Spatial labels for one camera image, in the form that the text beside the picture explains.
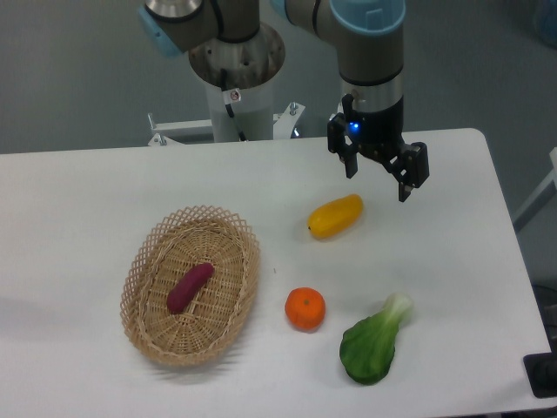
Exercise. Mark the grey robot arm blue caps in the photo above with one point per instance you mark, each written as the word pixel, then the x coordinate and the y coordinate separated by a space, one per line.
pixel 367 36

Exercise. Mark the oval woven wicker basket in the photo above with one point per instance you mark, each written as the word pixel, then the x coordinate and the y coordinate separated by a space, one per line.
pixel 215 316

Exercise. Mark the purple sweet potato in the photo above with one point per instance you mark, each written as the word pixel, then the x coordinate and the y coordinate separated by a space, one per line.
pixel 186 289

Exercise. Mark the black device at table edge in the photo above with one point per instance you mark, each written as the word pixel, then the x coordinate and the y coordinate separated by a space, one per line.
pixel 541 374

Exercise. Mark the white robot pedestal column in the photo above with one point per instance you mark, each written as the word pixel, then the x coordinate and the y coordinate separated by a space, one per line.
pixel 238 81

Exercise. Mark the green bok choy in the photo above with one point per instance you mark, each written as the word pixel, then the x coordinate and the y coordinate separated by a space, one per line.
pixel 367 348

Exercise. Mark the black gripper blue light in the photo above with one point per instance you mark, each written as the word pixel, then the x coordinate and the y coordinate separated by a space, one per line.
pixel 378 136

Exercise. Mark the yellow mango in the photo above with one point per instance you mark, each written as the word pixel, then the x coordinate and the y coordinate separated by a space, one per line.
pixel 335 216

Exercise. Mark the white frame at right edge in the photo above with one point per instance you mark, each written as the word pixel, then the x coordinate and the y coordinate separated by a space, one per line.
pixel 537 199

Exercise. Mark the orange tangerine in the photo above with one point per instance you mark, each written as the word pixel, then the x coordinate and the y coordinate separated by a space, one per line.
pixel 305 308

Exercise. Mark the white metal base frame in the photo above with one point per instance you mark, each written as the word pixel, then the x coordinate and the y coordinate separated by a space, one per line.
pixel 201 131

